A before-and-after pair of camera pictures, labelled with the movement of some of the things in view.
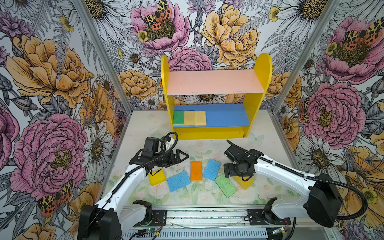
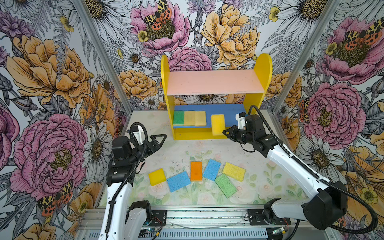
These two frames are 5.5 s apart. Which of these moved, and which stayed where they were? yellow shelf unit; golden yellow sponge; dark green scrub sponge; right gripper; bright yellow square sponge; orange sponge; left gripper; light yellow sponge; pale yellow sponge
Moved: right gripper; golden yellow sponge; left gripper
Stayed: bright yellow square sponge; pale yellow sponge; orange sponge; yellow shelf unit; dark green scrub sponge; light yellow sponge
